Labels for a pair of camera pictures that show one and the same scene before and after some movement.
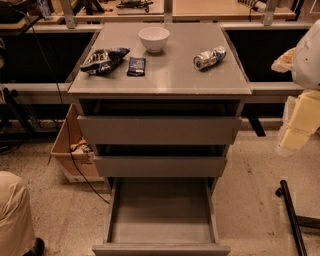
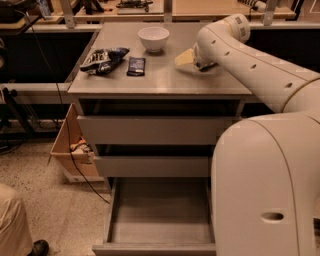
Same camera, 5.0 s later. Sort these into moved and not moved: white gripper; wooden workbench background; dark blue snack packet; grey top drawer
Moved: white gripper
Not moved: grey top drawer; wooden workbench background; dark blue snack packet
